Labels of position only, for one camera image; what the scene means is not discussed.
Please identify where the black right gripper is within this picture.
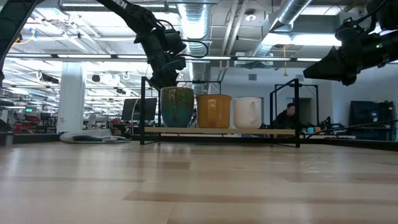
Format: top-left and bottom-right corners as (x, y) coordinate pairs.
(302, 17), (390, 87)

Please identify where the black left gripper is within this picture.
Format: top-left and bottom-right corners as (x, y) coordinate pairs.
(146, 39), (187, 90)

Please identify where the green brown glazed mug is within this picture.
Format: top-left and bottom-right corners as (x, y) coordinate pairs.
(159, 86), (196, 129)

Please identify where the yellow mug with dark rim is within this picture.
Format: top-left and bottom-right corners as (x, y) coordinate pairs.
(195, 93), (233, 129)

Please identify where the white ceramic mug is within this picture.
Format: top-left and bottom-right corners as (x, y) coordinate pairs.
(233, 96), (263, 130)

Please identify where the bright ceiling light panel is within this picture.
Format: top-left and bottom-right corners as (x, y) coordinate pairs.
(262, 32), (343, 48)

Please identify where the dark background monitor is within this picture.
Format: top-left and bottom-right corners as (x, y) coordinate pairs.
(121, 96), (159, 123)

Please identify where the black cabinet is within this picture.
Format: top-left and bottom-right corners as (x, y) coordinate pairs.
(348, 100), (396, 141)

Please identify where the person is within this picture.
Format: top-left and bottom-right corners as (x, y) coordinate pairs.
(273, 102), (298, 129)

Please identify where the long ceiling light strip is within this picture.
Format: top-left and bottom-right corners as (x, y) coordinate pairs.
(5, 53), (323, 63)

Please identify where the grey cloth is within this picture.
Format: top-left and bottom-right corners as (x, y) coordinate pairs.
(58, 128), (132, 145)

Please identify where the white building column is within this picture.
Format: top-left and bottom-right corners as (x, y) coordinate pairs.
(56, 62), (86, 134)

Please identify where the red tool cart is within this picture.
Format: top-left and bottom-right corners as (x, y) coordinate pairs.
(13, 114), (42, 134)

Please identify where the black background rig frame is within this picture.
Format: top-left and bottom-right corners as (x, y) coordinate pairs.
(273, 83), (320, 127)

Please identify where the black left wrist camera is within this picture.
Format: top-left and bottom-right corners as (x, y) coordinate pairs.
(162, 29), (188, 57)

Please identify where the yellow hanging cord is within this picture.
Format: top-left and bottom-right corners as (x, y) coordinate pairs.
(282, 44), (289, 77)

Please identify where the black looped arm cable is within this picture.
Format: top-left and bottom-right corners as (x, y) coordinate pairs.
(179, 38), (210, 60)

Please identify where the spiral silver ventilation duct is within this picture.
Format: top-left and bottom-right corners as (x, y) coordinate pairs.
(248, 0), (313, 63)

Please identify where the ribbed silver ventilation duct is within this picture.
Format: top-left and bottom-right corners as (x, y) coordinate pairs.
(176, 0), (213, 57)

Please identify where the wooden shelf with black frame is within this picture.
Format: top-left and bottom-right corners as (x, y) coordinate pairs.
(139, 75), (302, 149)

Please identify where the black aluminium rig frame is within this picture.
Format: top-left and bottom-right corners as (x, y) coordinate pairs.
(0, 118), (398, 152)

